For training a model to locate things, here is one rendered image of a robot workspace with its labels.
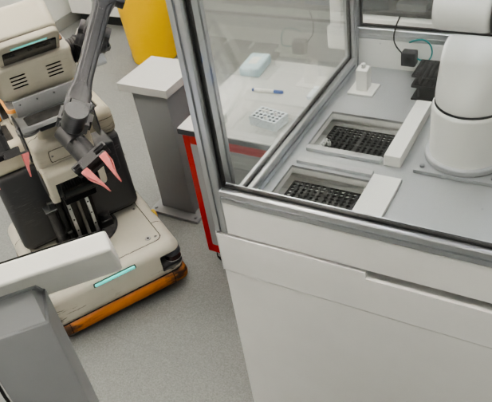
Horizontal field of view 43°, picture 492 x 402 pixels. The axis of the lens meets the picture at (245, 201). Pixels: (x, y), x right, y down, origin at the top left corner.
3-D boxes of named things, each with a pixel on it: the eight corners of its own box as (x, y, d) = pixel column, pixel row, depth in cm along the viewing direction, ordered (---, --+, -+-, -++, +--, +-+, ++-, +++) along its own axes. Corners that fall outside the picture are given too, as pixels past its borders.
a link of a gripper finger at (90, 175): (122, 173, 152) (96, 147, 154) (100, 193, 151) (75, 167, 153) (127, 180, 159) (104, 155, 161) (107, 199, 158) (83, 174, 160)
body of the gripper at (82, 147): (106, 145, 154) (87, 125, 156) (75, 173, 153) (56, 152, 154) (112, 153, 161) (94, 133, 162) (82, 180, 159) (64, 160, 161)
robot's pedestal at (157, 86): (150, 211, 333) (112, 84, 286) (181, 179, 352) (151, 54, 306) (197, 224, 320) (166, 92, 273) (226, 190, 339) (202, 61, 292)
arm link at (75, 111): (92, 120, 167) (58, 111, 164) (101, 89, 159) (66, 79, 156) (84, 153, 160) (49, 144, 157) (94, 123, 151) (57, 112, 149)
